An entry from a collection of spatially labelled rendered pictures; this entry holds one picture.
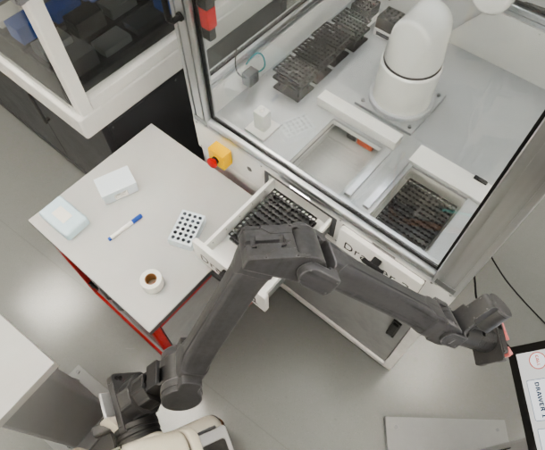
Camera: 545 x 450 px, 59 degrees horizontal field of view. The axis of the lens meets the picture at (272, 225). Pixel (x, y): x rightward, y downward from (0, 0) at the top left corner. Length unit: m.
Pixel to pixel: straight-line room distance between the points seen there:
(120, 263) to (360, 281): 1.03
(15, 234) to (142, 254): 1.29
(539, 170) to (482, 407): 1.57
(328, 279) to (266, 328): 1.59
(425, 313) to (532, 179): 0.31
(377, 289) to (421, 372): 1.53
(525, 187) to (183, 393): 0.75
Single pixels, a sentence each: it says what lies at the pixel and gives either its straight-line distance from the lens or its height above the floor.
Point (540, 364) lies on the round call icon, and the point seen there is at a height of 1.02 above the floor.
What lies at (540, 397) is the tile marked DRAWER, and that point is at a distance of 1.37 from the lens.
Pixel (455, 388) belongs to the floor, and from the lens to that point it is 2.38.
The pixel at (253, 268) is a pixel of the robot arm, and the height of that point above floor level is 1.55.
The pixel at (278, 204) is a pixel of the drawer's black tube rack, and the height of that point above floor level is 0.90.
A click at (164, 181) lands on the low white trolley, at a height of 0.76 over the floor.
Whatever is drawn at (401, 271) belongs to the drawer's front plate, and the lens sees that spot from 1.45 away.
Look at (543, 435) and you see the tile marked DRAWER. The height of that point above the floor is 0.99.
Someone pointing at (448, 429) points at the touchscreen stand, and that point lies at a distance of 2.30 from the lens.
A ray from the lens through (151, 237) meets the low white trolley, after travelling 1.70.
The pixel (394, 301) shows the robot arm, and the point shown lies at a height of 1.40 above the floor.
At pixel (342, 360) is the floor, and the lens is 2.30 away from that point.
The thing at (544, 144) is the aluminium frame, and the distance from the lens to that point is 0.95.
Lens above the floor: 2.20
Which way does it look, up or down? 60 degrees down
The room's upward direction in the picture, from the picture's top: straight up
